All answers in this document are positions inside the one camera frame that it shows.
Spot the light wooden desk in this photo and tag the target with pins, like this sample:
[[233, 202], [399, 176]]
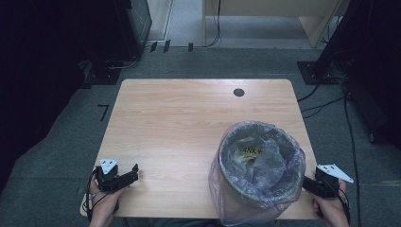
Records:
[[274, 8]]

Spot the person's left hand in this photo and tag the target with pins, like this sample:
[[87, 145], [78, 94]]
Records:
[[105, 205]]

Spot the yellow printed wrapper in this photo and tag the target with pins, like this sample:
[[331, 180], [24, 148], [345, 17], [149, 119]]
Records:
[[250, 152]]

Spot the grey round trash can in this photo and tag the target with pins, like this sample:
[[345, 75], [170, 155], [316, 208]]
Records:
[[258, 164]]

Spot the black cabinet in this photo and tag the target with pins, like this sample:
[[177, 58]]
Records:
[[134, 25]]

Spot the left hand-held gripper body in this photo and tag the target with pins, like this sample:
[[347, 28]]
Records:
[[107, 180]]

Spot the person's right hand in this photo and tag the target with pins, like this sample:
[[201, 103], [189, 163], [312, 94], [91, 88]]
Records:
[[331, 211]]

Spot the black metal stand base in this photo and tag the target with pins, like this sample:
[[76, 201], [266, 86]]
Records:
[[104, 75], [317, 74]]

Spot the bin with plastic liner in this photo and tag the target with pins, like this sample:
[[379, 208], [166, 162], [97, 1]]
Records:
[[252, 189]]

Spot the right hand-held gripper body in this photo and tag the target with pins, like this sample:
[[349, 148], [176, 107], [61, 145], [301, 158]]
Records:
[[329, 183]]

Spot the black floor tape strip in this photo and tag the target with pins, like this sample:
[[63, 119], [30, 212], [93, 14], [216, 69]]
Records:
[[153, 46], [190, 47], [166, 46]]

